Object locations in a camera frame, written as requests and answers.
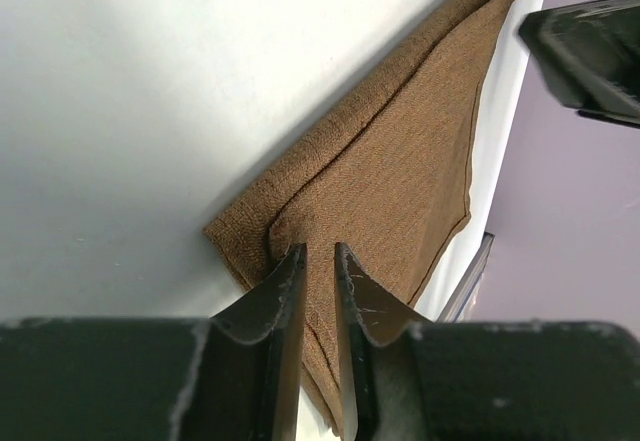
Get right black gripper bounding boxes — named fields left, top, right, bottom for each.
left=518, top=0, right=639, bottom=126

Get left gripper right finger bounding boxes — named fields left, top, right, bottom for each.
left=334, top=243, right=639, bottom=440

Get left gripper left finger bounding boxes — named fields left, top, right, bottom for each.
left=1, top=244, right=307, bottom=440

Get brown cloth napkin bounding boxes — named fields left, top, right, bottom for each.
left=204, top=0, right=515, bottom=434

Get right side aluminium rail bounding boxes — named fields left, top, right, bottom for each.
left=437, top=232, right=495, bottom=322

